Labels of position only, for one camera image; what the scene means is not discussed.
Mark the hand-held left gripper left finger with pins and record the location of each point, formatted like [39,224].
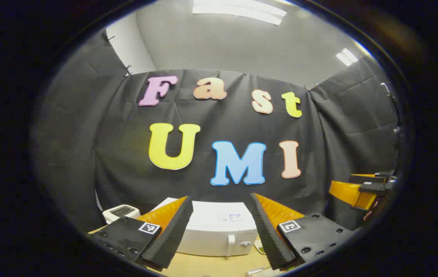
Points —
[172,234]

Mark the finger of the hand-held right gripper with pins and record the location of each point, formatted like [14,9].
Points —
[351,194]
[368,179]

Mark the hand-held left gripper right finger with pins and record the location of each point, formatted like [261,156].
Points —
[267,234]

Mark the white microwave oven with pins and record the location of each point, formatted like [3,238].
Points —
[211,227]

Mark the small white dish of beans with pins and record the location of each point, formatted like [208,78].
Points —
[260,247]

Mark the white toaster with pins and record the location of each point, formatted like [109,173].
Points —
[120,211]

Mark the black backdrop stand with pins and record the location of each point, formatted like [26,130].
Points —
[386,89]

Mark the black backdrop cloth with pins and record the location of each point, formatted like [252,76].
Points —
[211,127]

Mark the small ceiling light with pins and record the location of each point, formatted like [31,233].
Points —
[346,57]

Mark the long ceiling light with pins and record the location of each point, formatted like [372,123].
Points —
[238,9]

